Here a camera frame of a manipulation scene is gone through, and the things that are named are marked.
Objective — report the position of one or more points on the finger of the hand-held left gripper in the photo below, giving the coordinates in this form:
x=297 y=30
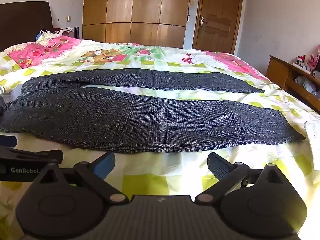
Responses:
x=37 y=153

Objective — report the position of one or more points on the wooden wardrobe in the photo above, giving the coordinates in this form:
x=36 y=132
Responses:
x=135 y=7

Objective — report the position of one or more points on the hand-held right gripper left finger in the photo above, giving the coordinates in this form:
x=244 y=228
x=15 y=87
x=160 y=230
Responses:
x=105 y=166

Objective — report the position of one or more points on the white bag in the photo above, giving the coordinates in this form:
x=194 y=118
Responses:
x=63 y=32

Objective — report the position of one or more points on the wall switch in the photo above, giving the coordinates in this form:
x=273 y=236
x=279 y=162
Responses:
x=68 y=18

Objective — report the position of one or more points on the wooden door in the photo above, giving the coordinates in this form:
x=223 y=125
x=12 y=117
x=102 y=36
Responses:
x=217 y=17

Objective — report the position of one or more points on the white lined paper sheet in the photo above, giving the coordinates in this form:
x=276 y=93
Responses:
x=313 y=142

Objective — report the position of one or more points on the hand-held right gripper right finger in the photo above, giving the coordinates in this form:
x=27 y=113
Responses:
x=218 y=166

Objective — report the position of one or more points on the white crumpled cloth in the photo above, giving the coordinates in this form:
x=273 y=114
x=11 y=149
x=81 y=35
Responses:
x=305 y=83

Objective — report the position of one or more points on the dark wooden headboard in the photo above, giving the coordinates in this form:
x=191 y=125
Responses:
x=22 y=22

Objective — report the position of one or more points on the pink printed pillow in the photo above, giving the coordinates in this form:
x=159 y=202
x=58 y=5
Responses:
x=32 y=53

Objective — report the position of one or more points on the grey bottle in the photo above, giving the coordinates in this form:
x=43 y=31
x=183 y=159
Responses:
x=76 y=32

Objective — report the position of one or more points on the wooden side cabinet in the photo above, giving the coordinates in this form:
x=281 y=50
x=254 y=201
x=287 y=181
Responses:
x=280 y=72

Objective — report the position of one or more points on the grey plaid pants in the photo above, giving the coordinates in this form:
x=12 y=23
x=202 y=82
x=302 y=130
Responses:
x=140 y=120

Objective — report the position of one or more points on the small toy figure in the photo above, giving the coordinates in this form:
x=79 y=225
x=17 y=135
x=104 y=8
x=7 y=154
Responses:
x=300 y=61

